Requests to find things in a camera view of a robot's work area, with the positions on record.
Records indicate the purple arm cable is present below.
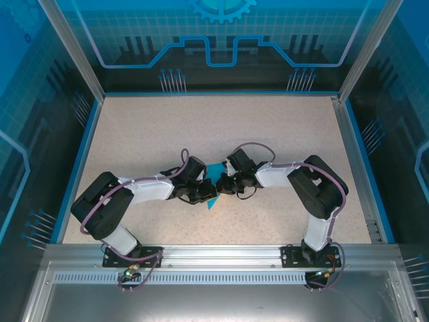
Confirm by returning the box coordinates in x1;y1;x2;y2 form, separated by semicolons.
79;148;189;292
229;143;348;292

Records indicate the aluminium frame post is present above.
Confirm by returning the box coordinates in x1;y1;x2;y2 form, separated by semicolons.
37;0;107;101
337;0;408;102

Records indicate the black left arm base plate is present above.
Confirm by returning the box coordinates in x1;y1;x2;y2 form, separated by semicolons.
103;246;165;268

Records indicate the blue edge strip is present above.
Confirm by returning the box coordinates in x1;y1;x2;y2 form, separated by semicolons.
344;99;397;244
49;98;104;245

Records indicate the aluminium mounting rail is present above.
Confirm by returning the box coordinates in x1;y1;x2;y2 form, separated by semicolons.
45;244;400;270

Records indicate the cable connector with light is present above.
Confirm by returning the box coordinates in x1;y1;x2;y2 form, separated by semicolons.
313;266;338;280
121;263;148;282

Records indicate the right cable connector with light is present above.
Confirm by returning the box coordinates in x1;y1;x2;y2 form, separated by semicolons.
313;266;338;280

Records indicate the aluminium side rail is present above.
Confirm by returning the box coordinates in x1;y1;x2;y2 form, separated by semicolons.
330;95;385;244

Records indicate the grey metal sheet panel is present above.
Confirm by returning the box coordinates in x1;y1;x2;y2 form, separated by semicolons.
19;261;420;322

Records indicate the left cable connector with light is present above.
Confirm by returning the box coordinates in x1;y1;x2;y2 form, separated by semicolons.
121;263;148;282

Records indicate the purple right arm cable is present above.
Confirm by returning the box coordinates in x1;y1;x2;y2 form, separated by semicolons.
229;143;348;292

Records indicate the blue cloth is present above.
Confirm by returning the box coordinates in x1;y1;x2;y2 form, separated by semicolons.
204;162;226;211

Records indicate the slotted metal cable duct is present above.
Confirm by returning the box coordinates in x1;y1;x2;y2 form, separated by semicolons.
52;272;311;286

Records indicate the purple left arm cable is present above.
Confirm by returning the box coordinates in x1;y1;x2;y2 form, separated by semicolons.
79;148;189;292

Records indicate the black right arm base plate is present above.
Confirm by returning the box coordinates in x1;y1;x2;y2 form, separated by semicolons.
280;245;340;268

